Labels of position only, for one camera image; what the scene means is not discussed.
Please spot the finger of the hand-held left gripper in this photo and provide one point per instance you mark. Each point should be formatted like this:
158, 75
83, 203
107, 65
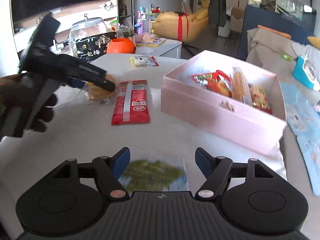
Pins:
100, 83
85, 67

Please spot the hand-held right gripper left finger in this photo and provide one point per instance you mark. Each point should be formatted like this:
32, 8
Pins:
122, 162

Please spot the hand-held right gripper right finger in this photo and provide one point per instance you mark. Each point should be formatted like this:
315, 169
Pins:
201, 162

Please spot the clear round cake packet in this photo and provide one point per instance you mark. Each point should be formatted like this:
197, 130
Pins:
100, 93

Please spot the blue-white packet of green snack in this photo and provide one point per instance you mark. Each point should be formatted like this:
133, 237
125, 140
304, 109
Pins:
155, 175

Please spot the red white-striped snack packet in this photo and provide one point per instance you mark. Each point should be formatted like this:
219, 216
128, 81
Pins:
131, 102

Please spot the pink cardboard box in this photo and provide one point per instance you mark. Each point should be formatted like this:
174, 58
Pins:
220, 110

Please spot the red packet with orange food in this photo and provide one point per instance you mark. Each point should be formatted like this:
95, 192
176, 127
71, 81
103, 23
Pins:
210, 81

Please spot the long golden bread packet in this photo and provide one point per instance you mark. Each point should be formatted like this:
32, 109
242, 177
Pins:
240, 85

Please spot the small red yellow snack packet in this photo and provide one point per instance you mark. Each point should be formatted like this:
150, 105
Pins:
260, 97

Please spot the person's left hand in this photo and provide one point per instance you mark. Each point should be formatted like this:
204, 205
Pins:
46, 115

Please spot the black printed box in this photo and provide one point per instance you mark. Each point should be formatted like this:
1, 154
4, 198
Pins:
96, 47

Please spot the large glass jar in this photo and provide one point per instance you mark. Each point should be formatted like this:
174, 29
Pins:
85, 33

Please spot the orange pumpkin bucket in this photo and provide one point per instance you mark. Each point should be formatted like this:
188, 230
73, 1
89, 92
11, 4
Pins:
121, 46

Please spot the yellow silver snack packet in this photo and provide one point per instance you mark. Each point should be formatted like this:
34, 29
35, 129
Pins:
143, 61

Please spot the pink plush toy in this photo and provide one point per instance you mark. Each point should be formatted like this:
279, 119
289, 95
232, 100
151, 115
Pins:
145, 38

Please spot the yellow book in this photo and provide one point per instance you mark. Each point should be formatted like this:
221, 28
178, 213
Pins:
157, 41

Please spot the purple water bottle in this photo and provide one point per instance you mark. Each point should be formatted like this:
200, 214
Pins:
141, 21

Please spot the yellow sofa with red ribbon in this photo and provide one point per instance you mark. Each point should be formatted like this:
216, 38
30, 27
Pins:
180, 25

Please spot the blue printed mat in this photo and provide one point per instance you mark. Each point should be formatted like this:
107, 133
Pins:
305, 130

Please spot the grey covered sofa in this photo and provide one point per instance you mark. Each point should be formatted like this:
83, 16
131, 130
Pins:
270, 47

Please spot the small green toy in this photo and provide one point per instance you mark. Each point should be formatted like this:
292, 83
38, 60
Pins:
286, 56

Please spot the light blue toy case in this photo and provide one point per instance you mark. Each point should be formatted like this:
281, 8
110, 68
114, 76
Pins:
306, 71

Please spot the dark grey hanging coat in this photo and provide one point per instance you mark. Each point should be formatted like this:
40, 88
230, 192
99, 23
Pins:
217, 7

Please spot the orange stick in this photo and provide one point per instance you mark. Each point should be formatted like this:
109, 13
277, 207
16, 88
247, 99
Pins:
273, 31

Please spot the glass fish tank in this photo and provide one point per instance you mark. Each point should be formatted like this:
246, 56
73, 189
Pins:
280, 0

